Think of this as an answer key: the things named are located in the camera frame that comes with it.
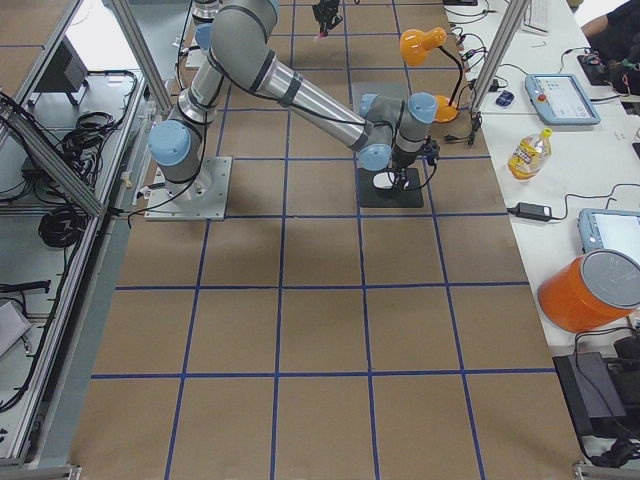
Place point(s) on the black device box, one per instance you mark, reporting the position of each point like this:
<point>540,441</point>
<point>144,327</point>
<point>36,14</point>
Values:
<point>602,394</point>

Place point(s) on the black power adapter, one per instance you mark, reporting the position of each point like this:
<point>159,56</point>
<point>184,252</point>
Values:
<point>531,211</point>

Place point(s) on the aluminium frame post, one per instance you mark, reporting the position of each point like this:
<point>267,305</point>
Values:
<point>505,32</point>

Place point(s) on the white keyboard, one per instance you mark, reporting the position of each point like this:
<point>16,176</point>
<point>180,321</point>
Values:
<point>536,17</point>

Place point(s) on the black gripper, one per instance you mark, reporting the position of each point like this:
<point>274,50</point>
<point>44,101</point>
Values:
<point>401,165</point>
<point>326,10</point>

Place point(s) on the orange desk lamp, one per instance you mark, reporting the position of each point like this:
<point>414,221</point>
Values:
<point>415,46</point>

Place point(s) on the person in black shirt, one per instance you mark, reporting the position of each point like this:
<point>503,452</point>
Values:
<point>615,37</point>

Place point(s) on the white computer mouse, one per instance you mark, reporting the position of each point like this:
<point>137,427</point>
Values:
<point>380,182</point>

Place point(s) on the yellow drink bottle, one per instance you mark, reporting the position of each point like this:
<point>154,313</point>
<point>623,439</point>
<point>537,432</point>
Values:
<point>530,155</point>

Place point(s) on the teach pendant tablet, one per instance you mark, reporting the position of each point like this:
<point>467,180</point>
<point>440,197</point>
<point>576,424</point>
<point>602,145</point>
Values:
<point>610,229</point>
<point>560,100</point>

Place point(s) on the orange bucket with lid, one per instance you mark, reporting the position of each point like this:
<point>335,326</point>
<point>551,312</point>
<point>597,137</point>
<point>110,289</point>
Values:
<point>594,290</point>

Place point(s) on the black mousepad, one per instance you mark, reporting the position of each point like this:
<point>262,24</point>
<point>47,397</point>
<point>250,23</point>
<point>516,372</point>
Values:
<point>370,196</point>

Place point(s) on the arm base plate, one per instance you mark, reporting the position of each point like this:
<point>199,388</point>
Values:
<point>205,199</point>
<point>193,55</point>

